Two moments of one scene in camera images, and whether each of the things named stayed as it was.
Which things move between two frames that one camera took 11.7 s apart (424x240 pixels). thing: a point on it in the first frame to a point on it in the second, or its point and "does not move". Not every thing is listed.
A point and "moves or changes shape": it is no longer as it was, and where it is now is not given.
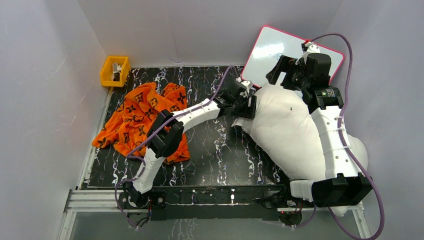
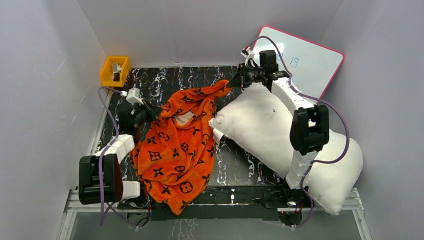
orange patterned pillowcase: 126,126 to 174,153
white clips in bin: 116,69 does not move
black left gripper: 247,106 to 149,112
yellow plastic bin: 106,73 does not move
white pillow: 285,128 moves or changes shape
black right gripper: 287,65 to 237,81
